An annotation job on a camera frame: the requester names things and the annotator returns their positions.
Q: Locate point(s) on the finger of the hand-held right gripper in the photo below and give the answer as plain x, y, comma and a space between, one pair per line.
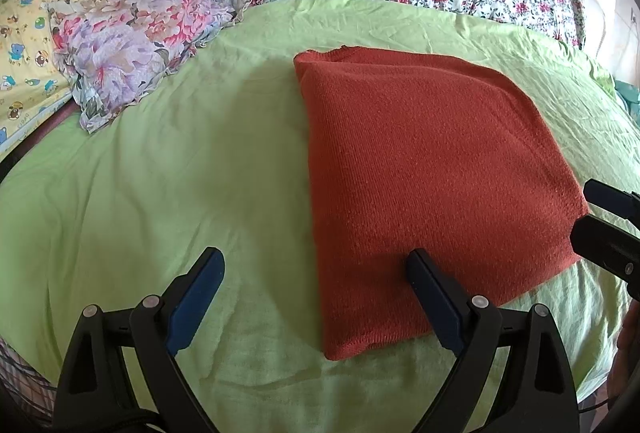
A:
615, 200
610, 248

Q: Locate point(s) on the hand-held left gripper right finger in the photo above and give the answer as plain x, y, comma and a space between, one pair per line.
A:
432, 293

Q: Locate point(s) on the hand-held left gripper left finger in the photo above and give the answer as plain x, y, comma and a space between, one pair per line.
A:
200, 283

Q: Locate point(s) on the red knitted sweater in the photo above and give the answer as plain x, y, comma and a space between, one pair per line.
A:
425, 163

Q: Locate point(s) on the teal cloth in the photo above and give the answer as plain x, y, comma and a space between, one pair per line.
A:
630, 95

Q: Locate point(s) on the green bed sheet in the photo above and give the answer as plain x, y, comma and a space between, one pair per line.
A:
175, 163

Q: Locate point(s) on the plaid cloth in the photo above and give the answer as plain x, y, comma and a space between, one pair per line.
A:
20, 378

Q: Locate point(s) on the purple floral ruffled pillow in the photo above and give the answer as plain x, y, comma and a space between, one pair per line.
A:
125, 38

